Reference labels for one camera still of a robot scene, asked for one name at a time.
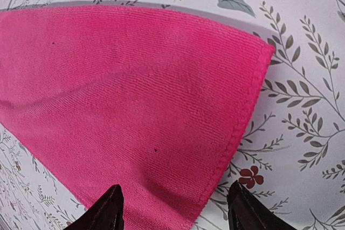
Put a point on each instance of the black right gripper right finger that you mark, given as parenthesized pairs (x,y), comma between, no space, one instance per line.
(246,212)

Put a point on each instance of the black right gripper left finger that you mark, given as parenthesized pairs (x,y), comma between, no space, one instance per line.
(105,214)

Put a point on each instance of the pink towel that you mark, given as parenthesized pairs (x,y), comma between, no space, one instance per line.
(154,100)

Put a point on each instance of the floral tablecloth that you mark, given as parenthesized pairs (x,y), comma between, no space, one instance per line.
(292,155)

